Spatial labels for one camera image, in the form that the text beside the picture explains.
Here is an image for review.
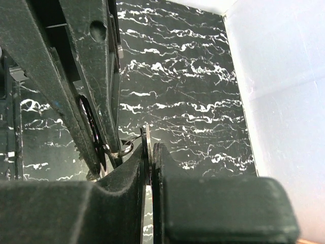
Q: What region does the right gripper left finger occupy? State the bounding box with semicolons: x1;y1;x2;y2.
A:
1;146;145;243

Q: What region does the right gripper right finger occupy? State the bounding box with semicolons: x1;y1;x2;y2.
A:
152;143;300;243

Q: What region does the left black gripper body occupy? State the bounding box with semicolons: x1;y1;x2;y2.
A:
1;48;24;180

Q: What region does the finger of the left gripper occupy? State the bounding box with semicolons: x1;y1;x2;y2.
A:
1;1;99;175
59;1;121;153

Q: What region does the key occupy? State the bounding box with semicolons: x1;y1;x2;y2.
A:
140;124;152;186

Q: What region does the large silver keyring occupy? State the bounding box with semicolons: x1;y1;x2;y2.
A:
78;95;107;174

